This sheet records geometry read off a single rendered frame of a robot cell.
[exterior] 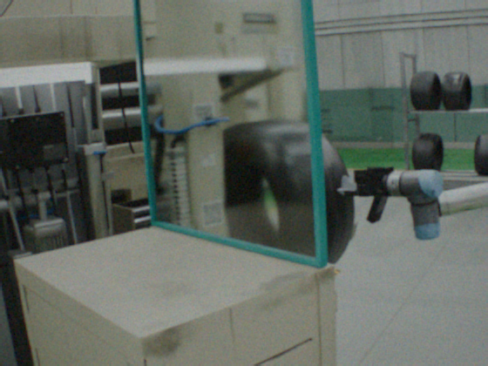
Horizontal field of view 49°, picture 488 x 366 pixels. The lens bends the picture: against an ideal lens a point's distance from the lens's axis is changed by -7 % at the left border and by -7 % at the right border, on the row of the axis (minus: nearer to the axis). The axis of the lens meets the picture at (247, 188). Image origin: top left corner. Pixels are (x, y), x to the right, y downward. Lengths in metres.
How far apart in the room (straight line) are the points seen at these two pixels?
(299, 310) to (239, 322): 0.13
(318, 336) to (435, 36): 12.18
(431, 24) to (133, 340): 12.45
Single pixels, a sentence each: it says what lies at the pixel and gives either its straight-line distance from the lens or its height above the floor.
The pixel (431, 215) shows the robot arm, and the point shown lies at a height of 1.21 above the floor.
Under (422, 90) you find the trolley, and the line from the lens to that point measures 7.19.
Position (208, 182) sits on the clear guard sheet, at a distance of 1.19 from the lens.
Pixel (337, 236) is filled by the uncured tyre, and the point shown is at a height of 1.10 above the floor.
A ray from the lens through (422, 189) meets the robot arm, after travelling 1.57.
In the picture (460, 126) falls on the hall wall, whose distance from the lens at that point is 12.90.
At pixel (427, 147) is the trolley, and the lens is 7.24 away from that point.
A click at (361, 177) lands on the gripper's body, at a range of 1.69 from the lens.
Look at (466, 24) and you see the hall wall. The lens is 12.94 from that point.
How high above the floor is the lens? 1.58
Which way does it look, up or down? 10 degrees down
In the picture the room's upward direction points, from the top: 4 degrees counter-clockwise
